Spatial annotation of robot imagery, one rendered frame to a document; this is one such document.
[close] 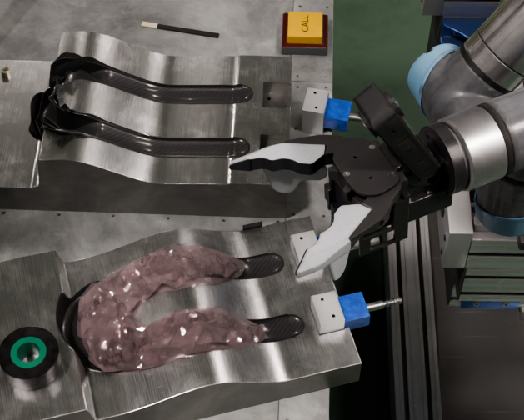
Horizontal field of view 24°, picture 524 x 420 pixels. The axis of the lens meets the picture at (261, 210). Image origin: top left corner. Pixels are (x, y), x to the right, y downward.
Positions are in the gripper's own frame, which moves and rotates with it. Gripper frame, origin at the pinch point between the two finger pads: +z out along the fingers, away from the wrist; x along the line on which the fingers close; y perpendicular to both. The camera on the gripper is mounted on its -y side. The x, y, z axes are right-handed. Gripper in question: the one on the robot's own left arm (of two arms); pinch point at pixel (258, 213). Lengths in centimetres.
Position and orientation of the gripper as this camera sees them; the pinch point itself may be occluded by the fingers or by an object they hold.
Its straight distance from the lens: 110.9
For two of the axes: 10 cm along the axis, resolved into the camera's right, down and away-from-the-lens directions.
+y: 0.6, 6.7, 7.4
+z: -9.1, 3.4, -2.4
